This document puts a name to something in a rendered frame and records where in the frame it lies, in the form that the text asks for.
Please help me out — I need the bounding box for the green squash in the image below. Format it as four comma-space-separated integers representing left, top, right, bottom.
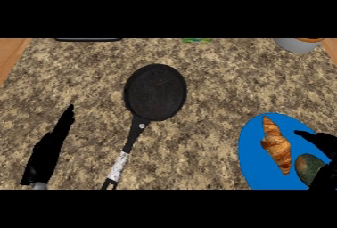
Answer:
294, 153, 328, 186

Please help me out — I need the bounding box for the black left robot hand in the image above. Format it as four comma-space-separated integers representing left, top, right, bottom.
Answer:
19, 103, 77, 186

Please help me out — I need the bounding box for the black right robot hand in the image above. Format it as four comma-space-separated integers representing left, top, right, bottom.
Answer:
293, 129, 337, 191

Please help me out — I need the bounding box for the green box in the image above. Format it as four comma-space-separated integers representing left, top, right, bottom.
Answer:
182, 38, 213, 44

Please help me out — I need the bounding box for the brown croissant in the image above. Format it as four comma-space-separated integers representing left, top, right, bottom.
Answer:
259, 115, 294, 176

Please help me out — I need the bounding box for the orange object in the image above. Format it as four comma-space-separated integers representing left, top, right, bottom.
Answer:
294, 38, 327, 44

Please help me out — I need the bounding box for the black frying pan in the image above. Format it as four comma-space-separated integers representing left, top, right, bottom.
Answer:
101, 63, 188, 191

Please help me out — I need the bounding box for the blue plate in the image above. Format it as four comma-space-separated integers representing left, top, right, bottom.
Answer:
237, 112, 331, 191

